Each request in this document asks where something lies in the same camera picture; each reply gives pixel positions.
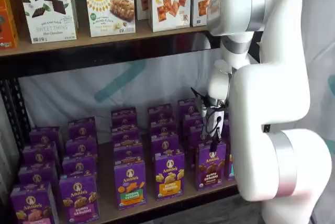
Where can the purple box pink patch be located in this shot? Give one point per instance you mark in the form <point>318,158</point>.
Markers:
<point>31,205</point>

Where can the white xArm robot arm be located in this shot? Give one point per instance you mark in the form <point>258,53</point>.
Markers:
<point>274,90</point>

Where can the brown wooden shelf board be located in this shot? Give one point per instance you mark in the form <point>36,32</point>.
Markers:
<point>104,42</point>
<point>106,182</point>

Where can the purple box green patch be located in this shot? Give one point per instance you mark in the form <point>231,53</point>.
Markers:
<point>130,184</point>

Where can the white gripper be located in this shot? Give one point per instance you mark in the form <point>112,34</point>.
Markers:
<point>219,116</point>

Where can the white curtain sheet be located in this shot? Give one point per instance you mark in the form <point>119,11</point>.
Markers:
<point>322,38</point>

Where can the yellow Simple Mills bars box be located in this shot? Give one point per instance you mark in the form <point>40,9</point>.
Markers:
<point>110,9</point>

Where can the purple box brown patch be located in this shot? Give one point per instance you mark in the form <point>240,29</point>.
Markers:
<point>210,171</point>

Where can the purple box teal patch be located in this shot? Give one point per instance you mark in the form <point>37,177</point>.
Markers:
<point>229,167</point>

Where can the white backdrop sheet teal print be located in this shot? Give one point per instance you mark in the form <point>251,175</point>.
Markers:
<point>65,95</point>

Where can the metal and wood shelf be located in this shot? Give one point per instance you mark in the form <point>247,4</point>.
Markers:
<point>78,61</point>

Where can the purple box orange patch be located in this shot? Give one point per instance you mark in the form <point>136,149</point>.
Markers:
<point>169,177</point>

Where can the orange snack box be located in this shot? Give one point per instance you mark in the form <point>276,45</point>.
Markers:
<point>8,12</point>

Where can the white Sweet Thins box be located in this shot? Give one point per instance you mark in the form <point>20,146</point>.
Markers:
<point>47,12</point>

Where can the purple Annie's snack box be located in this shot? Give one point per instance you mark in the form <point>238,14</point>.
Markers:
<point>124,118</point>
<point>39,154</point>
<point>162,127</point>
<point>128,153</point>
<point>126,136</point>
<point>36,175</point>
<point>191,121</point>
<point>81,147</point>
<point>82,128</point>
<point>165,144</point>
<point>78,166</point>
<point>160,112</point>
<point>187,106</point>
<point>44,136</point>
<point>196,135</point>

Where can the purple box violet patch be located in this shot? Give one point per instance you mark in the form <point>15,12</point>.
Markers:
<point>78,200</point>

